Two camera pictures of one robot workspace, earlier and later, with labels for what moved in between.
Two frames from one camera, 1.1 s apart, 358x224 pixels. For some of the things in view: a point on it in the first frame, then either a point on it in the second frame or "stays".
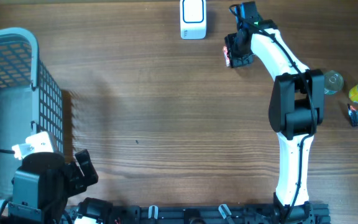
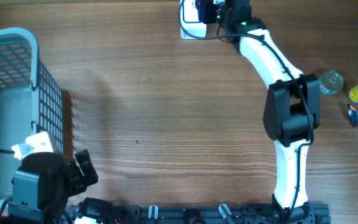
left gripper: x=79 y=183 stays
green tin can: x=333 y=82 stays
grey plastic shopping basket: x=20 y=96 stays
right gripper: x=236 y=60 to x=205 y=10
